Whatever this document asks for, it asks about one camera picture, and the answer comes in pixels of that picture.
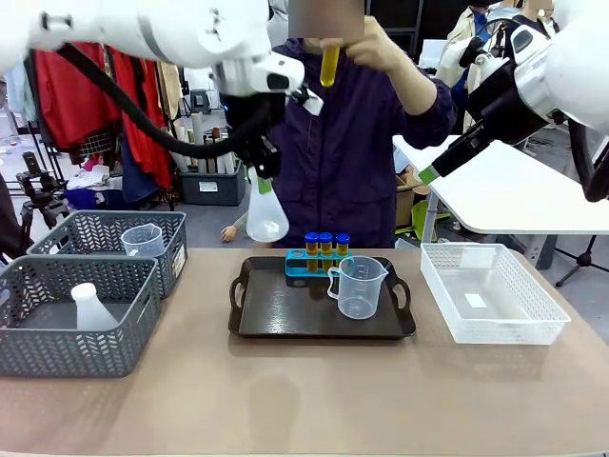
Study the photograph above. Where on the left gripper black green-tipped finger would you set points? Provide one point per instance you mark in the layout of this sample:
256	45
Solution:
252	166
267	166

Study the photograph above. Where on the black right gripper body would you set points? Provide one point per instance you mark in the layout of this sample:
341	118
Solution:
504	105

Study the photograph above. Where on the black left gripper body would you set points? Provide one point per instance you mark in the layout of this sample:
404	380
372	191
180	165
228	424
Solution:
252	124

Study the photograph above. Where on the white translucent conical flask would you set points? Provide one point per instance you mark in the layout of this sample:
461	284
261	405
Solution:
267	221
92	311

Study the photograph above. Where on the yellow liquid test tube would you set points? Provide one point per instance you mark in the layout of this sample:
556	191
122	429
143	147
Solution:
329	66

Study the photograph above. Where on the clear plastic measuring beaker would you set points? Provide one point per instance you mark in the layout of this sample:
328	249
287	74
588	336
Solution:
359	290
143	243

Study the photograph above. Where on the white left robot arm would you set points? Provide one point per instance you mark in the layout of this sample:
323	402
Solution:
143	28

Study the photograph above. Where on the person's left forearm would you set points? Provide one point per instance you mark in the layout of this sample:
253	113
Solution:
416	85

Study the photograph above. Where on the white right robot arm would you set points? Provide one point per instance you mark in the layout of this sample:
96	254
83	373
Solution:
575	57

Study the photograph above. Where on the background figure's hand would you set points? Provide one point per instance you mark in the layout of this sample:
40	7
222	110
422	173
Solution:
229	233

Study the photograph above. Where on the person's left hand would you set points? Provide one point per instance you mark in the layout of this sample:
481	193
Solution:
376	45

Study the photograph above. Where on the short white paper roll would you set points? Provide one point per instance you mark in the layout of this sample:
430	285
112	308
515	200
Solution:
227	164

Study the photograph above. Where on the brown paper roll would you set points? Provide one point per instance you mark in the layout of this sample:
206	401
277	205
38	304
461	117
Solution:
210	164

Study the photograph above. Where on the grey storage bin with label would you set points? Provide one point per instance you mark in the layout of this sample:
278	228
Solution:
211	185

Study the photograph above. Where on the tall white paper roll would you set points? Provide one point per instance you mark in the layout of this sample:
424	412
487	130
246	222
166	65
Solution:
199	126

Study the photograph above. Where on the small black stool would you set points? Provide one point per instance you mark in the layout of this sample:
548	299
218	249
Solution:
200	100

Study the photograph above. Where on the white side table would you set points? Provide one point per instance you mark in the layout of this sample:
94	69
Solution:
504	195

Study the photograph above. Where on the brown cardboard box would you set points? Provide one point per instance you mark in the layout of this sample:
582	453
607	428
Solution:
409	197

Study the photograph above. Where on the grey paper roll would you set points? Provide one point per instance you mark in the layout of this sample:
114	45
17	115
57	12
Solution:
182	164

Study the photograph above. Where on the person in purple jacket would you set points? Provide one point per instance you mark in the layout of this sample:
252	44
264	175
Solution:
342	181

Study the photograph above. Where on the background person in dark vest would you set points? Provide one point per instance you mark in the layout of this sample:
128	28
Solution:
518	19

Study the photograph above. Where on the background person in beige coat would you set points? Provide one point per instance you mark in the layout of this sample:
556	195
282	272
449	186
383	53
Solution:
468	24

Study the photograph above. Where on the beige hanging garment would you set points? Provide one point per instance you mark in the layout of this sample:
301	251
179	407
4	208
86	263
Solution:
169	85

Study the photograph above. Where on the blue test tube rack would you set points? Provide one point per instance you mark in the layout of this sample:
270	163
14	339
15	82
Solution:
297	269

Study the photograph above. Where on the blue hanging garment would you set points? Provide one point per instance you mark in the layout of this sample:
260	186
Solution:
138	176

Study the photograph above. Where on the black tripod stand legs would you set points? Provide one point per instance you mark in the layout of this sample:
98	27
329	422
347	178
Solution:
583	262

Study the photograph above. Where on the white perforated plastic basket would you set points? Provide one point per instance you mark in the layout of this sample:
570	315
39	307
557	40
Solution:
504	314

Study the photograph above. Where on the red hanging garment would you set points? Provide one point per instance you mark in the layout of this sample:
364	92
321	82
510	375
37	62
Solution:
71	100

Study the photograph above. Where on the black clothes rack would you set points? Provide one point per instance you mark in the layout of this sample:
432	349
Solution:
62	166

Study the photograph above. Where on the large grey woven plastic basket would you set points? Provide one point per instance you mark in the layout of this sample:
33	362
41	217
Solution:
81	347

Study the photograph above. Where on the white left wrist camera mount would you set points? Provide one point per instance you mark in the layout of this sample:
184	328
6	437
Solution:
308	100

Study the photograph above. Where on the camera on black tripod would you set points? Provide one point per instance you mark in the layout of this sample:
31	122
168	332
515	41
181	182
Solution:
35	190

